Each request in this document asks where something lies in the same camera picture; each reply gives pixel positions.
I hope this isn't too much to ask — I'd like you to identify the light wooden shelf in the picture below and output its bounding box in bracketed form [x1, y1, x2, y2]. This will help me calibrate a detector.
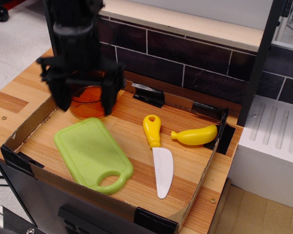
[100, 0, 263, 52]

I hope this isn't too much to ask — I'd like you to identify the orange transparent pot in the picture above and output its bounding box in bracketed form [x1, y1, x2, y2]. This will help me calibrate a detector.
[69, 70, 107, 119]

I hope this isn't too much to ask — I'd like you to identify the yellow toy banana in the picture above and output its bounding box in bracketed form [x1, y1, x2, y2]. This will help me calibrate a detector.
[171, 125, 218, 146]

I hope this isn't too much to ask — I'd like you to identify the dark vertical post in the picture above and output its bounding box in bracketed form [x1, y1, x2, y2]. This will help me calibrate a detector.
[237, 0, 285, 127]

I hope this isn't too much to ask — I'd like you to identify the white ribbed sink drainer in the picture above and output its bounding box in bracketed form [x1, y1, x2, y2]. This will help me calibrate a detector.
[228, 96, 293, 208]

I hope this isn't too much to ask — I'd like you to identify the green plastic cutting board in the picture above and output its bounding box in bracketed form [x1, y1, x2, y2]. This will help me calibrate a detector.
[54, 117, 134, 195]

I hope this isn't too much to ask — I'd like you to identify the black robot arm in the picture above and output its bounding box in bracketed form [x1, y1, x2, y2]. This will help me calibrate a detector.
[37, 0, 125, 116]

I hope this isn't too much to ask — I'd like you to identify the yellow handled white toy knife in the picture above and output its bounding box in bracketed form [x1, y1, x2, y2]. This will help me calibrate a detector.
[143, 115, 174, 199]

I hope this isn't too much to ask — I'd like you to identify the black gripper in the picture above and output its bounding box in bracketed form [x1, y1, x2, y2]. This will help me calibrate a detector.
[37, 23, 125, 116]

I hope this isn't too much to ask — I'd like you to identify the black caster wheel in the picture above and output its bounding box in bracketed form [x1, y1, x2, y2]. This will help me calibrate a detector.
[0, 6, 9, 22]

